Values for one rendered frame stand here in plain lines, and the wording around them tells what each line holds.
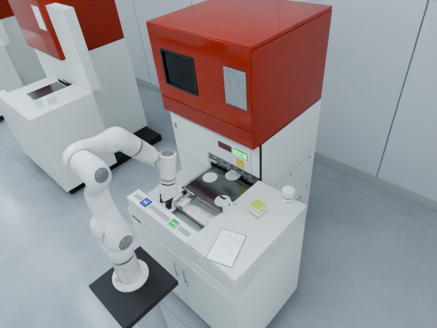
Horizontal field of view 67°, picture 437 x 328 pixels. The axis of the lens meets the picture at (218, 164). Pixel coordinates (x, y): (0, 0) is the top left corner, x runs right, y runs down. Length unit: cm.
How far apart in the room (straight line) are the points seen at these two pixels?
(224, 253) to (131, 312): 53
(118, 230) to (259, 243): 71
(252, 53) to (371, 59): 163
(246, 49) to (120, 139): 71
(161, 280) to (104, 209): 57
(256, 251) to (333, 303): 114
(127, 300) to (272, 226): 82
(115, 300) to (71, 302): 121
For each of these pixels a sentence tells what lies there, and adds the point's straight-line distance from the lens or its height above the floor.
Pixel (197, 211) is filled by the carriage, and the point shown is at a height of 88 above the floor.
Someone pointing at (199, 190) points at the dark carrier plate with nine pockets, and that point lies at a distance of 215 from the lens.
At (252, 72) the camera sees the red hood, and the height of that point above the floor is 169.
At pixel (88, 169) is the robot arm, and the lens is 127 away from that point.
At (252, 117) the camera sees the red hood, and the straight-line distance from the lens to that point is 178.
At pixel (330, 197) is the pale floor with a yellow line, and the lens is 341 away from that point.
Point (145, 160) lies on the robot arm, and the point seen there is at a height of 149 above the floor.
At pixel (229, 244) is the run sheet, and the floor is 97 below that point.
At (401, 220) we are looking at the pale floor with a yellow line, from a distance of 339.
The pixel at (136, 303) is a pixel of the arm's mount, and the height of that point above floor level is 86.
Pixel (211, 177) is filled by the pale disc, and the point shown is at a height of 90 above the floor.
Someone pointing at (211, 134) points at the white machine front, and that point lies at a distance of 220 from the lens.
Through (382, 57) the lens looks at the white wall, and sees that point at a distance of 305.
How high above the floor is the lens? 238
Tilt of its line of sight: 39 degrees down
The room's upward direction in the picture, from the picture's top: 6 degrees counter-clockwise
